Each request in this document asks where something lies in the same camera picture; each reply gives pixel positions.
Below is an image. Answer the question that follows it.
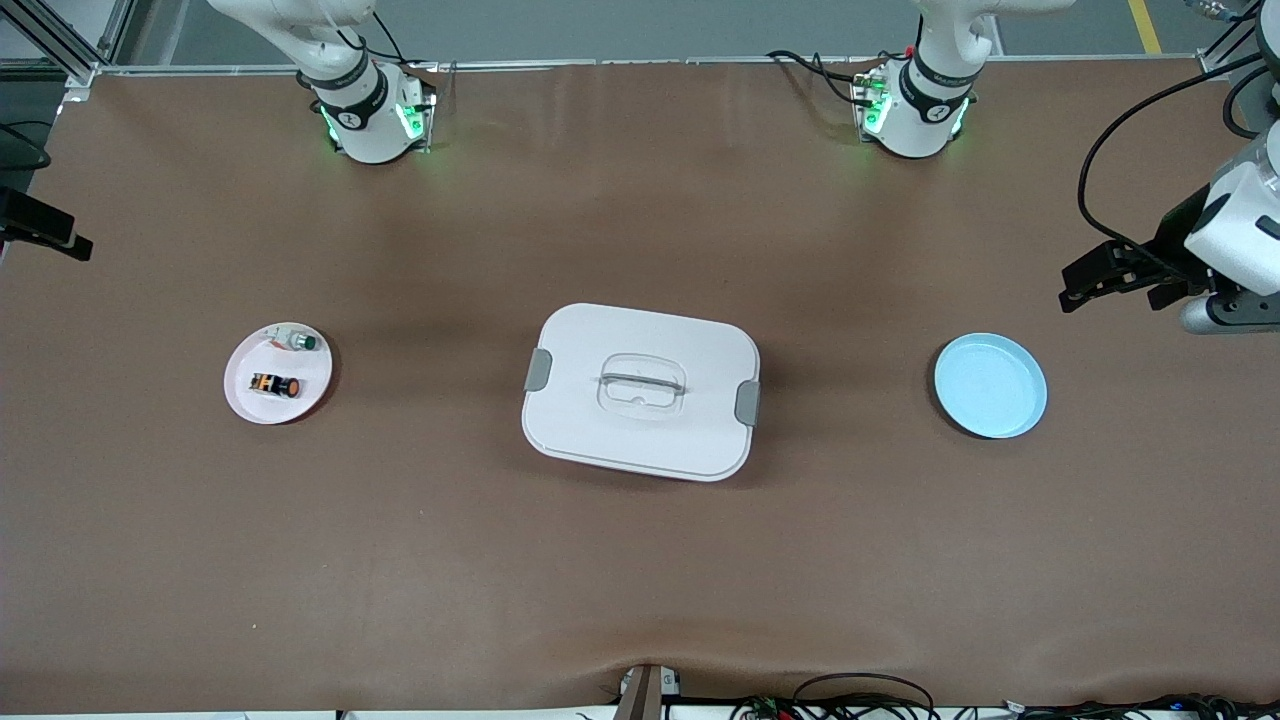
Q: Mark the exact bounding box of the clear table edge rail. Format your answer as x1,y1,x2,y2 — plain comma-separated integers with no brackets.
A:
95,57,1216,77

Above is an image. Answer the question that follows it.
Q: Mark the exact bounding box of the clear box lid handle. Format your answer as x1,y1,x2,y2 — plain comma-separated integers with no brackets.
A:
597,354,688,420

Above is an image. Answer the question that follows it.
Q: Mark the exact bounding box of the black left base cable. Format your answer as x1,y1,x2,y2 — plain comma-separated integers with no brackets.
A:
767,48,883,107

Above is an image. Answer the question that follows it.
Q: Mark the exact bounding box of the brown camera mount bracket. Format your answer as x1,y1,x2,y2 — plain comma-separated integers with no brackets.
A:
614,664,683,720

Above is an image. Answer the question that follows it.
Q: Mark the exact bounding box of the black right base cable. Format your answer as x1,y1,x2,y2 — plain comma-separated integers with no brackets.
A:
345,8,441,73

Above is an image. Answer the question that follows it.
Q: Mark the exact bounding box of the aluminium frame profile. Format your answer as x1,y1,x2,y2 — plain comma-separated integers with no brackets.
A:
0,0,136,87
1198,40,1251,79

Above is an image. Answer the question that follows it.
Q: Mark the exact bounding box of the pink round plate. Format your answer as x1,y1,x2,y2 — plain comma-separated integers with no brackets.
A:
223,322,334,426

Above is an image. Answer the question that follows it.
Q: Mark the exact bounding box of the black cable loop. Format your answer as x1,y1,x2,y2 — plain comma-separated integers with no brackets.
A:
792,672,937,720

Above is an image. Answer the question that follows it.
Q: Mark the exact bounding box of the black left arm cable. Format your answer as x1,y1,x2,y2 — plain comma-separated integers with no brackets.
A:
1077,50,1269,269

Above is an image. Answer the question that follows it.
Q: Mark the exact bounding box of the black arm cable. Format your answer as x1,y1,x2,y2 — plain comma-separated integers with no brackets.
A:
1077,50,1269,269
0,125,52,172

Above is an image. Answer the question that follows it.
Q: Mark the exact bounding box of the black base cable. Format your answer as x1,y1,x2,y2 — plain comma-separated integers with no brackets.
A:
767,48,883,107
345,8,441,73

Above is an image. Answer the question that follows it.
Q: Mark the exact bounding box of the light blue round plate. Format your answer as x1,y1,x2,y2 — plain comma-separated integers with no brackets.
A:
934,333,1049,440

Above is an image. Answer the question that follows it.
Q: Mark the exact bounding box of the white lidded storage box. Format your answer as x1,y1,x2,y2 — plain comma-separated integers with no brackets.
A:
521,303,762,483

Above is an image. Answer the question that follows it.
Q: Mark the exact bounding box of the tangled cable bundle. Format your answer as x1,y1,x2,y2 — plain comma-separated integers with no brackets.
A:
730,692,1280,720

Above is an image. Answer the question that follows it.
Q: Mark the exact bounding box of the brown table mat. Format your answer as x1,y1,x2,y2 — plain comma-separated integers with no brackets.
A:
0,58,1280,713

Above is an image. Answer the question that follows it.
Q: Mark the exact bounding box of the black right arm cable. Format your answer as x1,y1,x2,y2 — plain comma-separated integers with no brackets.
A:
0,125,52,172

